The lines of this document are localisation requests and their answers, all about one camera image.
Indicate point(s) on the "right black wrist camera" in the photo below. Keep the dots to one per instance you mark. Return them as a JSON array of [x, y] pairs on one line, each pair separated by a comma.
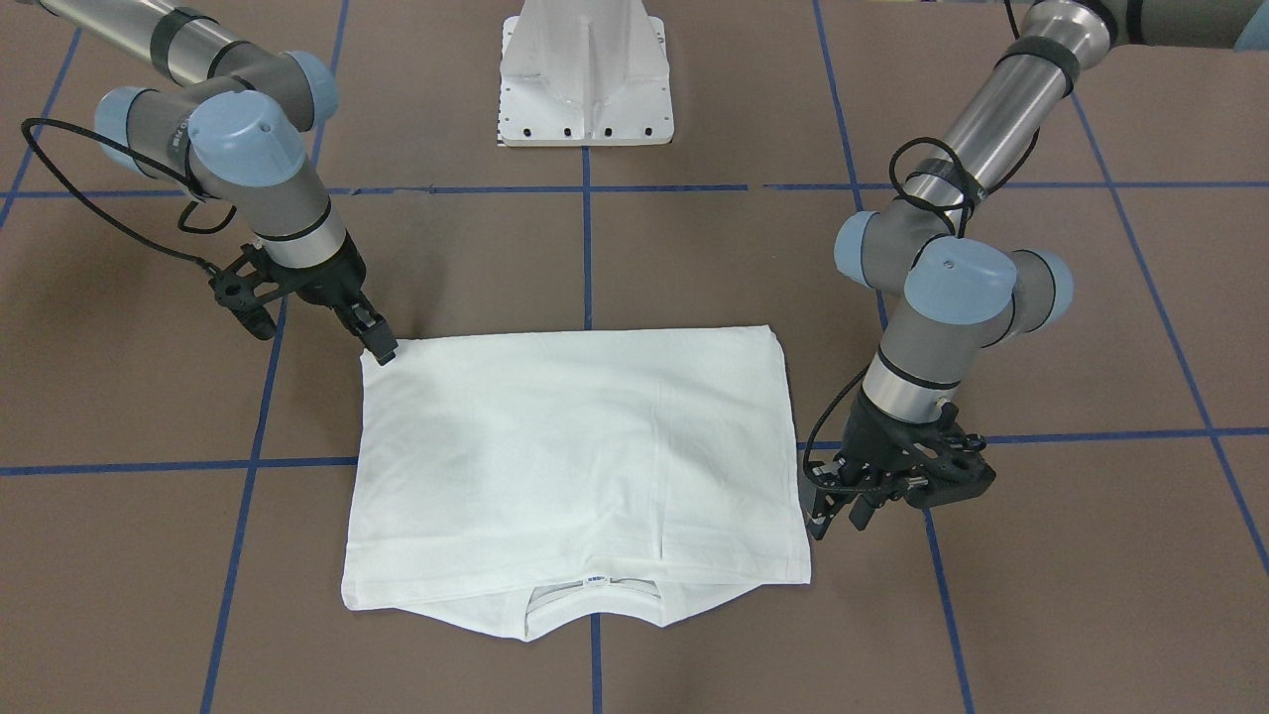
[[235, 288]]

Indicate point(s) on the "white pillar with base plate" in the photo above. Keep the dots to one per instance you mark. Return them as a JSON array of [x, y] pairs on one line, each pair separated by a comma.
[[584, 74]]

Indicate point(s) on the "white long-sleeve printed shirt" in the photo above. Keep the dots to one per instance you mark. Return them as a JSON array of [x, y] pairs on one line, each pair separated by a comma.
[[512, 483]]

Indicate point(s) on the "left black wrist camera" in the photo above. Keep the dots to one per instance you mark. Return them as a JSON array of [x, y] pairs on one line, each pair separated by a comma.
[[947, 463]]

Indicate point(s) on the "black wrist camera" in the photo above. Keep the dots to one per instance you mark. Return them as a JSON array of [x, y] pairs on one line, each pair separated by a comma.
[[947, 463], [235, 288]]

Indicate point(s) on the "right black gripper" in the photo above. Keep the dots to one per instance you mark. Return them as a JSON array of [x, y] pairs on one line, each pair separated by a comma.
[[328, 286]]

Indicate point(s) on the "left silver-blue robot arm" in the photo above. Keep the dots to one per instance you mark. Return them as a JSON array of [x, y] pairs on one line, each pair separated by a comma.
[[956, 295]]

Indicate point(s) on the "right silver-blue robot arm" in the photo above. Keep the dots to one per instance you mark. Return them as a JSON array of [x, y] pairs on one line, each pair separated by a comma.
[[233, 130]]

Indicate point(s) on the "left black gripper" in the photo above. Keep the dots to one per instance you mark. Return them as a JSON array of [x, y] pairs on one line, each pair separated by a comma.
[[876, 432]]

